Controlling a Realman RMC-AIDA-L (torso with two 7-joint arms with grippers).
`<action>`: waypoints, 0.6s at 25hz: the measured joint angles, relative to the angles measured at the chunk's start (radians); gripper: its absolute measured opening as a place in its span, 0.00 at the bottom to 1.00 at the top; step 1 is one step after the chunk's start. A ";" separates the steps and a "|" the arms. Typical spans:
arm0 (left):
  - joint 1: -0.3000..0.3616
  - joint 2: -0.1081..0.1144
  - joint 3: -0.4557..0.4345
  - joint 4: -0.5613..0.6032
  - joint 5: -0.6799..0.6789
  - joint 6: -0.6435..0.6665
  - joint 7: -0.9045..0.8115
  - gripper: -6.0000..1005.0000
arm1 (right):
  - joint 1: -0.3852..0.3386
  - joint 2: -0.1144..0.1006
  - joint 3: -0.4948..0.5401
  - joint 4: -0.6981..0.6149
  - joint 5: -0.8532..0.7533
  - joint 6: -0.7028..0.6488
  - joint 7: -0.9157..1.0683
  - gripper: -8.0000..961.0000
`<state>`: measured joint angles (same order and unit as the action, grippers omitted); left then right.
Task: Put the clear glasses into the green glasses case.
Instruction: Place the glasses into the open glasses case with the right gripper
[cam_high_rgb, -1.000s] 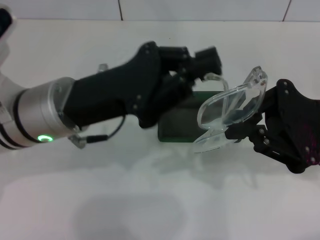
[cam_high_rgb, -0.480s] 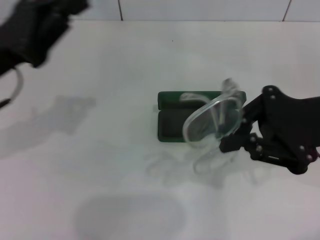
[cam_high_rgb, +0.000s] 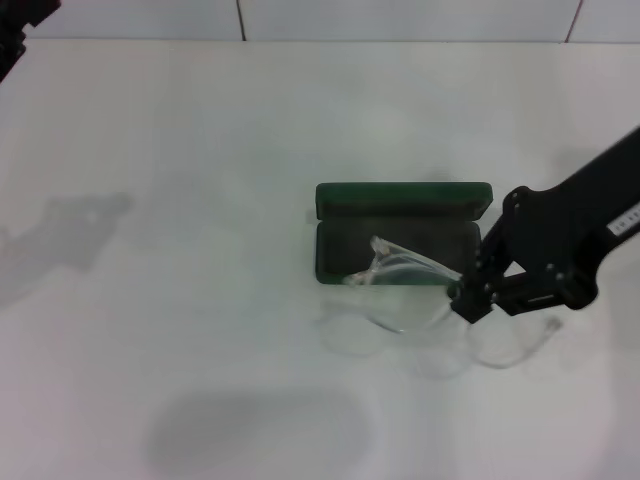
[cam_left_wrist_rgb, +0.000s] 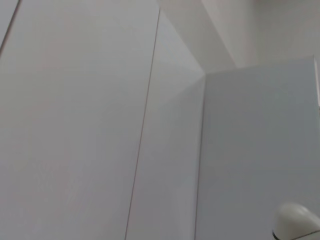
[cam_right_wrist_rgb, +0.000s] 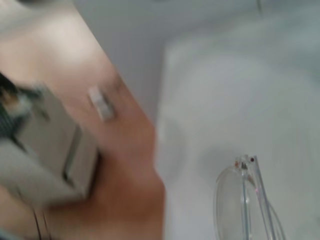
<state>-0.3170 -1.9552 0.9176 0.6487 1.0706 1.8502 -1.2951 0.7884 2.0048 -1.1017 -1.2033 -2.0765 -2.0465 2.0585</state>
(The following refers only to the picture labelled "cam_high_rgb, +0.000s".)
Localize clear white plastic glasses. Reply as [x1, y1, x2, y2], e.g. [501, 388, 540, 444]
[318, 235, 565, 375]

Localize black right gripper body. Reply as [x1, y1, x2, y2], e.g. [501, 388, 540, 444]
[502, 123, 640, 310]

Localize green glasses case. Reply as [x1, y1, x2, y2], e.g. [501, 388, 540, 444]
[314, 181, 494, 288]

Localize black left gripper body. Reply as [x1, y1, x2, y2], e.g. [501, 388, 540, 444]
[0, 0, 62, 85]

